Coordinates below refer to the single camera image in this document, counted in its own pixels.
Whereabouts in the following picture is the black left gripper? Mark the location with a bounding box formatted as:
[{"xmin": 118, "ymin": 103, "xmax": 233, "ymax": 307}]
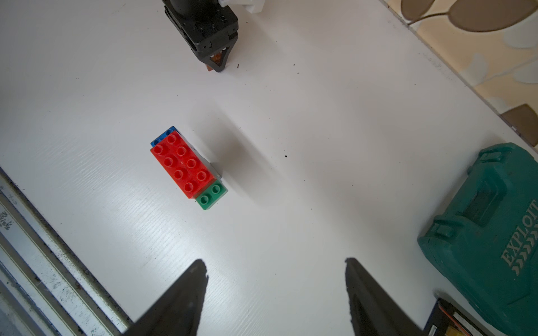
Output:
[{"xmin": 163, "ymin": 1, "xmax": 239, "ymax": 72}]

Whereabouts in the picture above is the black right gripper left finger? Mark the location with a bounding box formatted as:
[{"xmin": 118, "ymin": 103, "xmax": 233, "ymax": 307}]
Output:
[{"xmin": 124, "ymin": 259, "xmax": 209, "ymax": 335}]

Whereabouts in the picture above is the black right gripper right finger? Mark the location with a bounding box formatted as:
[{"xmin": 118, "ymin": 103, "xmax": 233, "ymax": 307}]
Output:
[{"xmin": 345, "ymin": 258, "xmax": 423, "ymax": 336}]

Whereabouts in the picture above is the small brown waffle piece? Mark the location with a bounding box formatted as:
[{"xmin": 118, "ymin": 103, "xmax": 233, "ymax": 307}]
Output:
[{"xmin": 212, "ymin": 52, "xmax": 220, "ymax": 68}]

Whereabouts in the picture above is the dark green lego brick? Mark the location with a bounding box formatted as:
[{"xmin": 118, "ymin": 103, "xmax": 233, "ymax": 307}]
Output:
[{"xmin": 196, "ymin": 180, "xmax": 228, "ymax": 210}]

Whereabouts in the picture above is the red lego brick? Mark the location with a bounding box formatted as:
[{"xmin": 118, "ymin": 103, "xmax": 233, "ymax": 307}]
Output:
[{"xmin": 151, "ymin": 131, "xmax": 217, "ymax": 199}]

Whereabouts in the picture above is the black charging board with connectors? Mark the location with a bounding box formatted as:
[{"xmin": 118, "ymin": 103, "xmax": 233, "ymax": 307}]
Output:
[{"xmin": 423, "ymin": 298, "xmax": 490, "ymax": 336}]

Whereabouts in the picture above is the green plastic tool case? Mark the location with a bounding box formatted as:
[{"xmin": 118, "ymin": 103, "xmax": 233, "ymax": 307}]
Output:
[{"xmin": 418, "ymin": 143, "xmax": 537, "ymax": 335}]

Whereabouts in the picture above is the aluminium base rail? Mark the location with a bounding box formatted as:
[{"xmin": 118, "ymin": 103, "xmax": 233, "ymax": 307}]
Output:
[{"xmin": 1, "ymin": 172, "xmax": 133, "ymax": 335}]

